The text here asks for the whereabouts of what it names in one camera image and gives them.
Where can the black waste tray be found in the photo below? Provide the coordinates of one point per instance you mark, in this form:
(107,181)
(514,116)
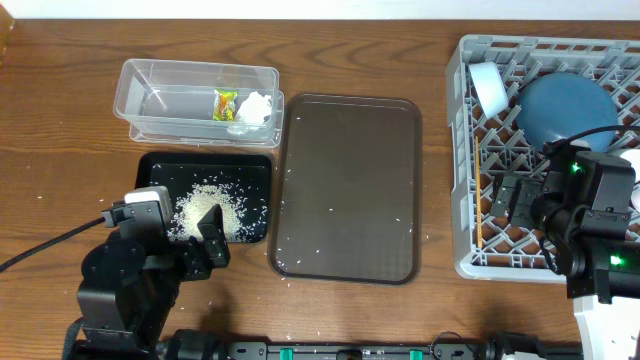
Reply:
(240,184)

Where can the clear plastic waste bin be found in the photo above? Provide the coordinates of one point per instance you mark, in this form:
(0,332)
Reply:
(169,101)

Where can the grey dishwasher rack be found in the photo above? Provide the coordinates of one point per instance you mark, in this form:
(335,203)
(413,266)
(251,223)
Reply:
(511,253)

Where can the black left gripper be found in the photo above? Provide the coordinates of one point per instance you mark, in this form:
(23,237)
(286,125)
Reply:
(210,249)

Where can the yellow green snack wrapper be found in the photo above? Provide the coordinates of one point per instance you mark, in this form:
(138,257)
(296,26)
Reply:
(224,105)

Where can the wooden chopstick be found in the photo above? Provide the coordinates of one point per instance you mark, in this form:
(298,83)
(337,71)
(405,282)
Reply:
(478,194)

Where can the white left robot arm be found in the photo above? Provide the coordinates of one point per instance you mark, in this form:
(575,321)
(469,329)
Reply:
(131,282)

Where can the brown serving tray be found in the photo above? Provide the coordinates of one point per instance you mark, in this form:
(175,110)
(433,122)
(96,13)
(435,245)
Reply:
(348,204)

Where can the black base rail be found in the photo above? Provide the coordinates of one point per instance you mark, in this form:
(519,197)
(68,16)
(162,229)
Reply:
(350,351)

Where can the white cup pink inside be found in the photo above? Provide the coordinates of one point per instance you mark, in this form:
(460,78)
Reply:
(635,197)

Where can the crumpled white tissue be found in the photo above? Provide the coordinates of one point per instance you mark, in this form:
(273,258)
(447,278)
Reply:
(254,110)

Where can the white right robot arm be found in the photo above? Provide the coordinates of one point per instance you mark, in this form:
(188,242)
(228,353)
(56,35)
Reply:
(602,277)

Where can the light blue bowl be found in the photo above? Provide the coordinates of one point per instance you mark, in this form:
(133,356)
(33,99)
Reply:
(489,88)

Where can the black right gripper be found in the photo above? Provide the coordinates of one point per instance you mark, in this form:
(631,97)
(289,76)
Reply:
(519,209)

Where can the white cup green inside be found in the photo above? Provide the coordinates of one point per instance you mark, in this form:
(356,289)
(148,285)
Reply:
(633,157)

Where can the dark blue plate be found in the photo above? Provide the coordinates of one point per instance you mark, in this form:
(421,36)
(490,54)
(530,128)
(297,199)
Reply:
(560,105)

